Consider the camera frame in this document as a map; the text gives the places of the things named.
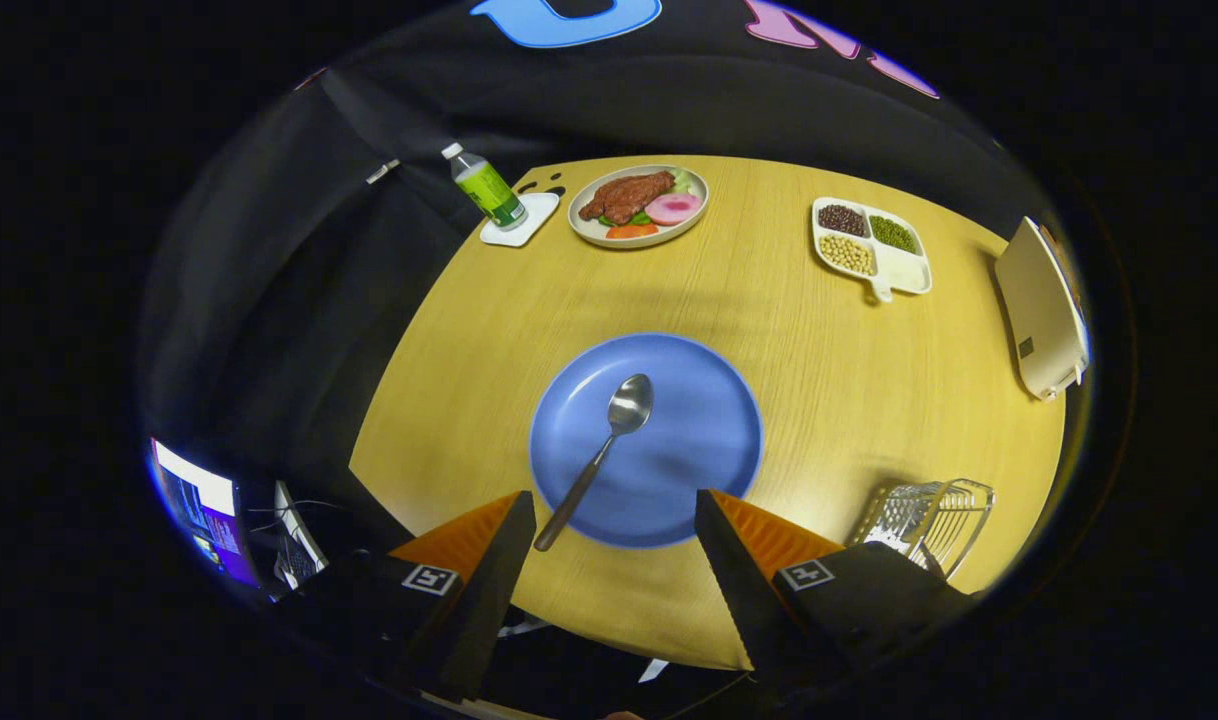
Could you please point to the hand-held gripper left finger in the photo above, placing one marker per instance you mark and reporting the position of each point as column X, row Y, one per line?
column 489, row 600

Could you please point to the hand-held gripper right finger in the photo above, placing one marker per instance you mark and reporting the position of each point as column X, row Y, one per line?
column 744, row 600

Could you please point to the blue plate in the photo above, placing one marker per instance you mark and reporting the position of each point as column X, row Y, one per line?
column 689, row 440

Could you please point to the white laptop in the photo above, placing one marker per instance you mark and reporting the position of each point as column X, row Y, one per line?
column 294, row 550

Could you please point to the lit computer monitor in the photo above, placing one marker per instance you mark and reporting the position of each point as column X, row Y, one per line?
column 204, row 510

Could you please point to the pile of yellow soybeans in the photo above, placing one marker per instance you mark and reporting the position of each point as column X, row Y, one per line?
column 846, row 254

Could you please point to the white divided tray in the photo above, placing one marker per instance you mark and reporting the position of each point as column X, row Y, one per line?
column 909, row 270

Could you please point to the beige food plate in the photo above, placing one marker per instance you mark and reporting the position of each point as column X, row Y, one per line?
column 681, row 230

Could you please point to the white square coaster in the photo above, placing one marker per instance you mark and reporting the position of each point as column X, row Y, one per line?
column 539, row 215

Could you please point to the pile of dark red beans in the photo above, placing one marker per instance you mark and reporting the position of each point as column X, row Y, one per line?
column 842, row 219

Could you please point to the pile of green beans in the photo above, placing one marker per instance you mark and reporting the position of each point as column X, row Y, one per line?
column 893, row 233

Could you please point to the pink ham slice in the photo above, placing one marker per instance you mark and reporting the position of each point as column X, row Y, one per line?
column 674, row 208

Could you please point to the green label plastic bottle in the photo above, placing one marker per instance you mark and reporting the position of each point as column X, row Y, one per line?
column 489, row 190

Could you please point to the white toaster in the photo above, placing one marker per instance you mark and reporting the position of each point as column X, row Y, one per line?
column 1039, row 310

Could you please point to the brown steak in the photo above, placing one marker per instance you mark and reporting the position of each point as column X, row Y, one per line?
column 624, row 195

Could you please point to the silver clip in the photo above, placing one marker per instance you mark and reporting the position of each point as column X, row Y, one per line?
column 382, row 171

